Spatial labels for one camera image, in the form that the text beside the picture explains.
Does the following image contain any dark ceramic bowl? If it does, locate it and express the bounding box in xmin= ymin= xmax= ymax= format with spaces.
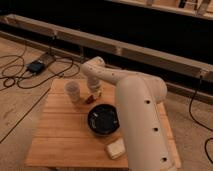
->
xmin=87 ymin=104 xmax=120 ymax=136

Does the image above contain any white folded sponge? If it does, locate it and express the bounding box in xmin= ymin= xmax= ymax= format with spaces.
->
xmin=106 ymin=138 xmax=125 ymax=159

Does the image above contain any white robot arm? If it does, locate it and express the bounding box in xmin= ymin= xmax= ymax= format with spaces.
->
xmin=81 ymin=57 xmax=177 ymax=171

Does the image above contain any metal rail beam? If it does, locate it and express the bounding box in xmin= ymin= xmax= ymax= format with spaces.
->
xmin=0 ymin=14 xmax=213 ymax=83

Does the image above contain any black cable at right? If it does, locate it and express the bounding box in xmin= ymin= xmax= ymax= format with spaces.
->
xmin=188 ymin=74 xmax=213 ymax=166

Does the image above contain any black power adapter box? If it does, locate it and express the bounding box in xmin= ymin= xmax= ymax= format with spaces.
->
xmin=27 ymin=61 xmax=45 ymax=74

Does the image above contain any wooden table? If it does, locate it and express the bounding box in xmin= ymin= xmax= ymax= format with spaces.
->
xmin=26 ymin=79 xmax=181 ymax=169

